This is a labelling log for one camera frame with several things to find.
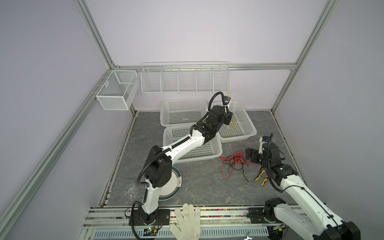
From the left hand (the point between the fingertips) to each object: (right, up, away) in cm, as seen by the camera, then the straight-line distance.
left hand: (230, 109), depth 79 cm
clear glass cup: (-55, -45, +3) cm, 71 cm away
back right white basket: (+14, -9, +29) cm, 34 cm away
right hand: (+15, -24, +4) cm, 28 cm away
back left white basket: (-30, +2, +40) cm, 50 cm away
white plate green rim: (-32, -45, +1) cm, 55 cm away
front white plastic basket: (-8, -24, +20) cm, 32 cm away
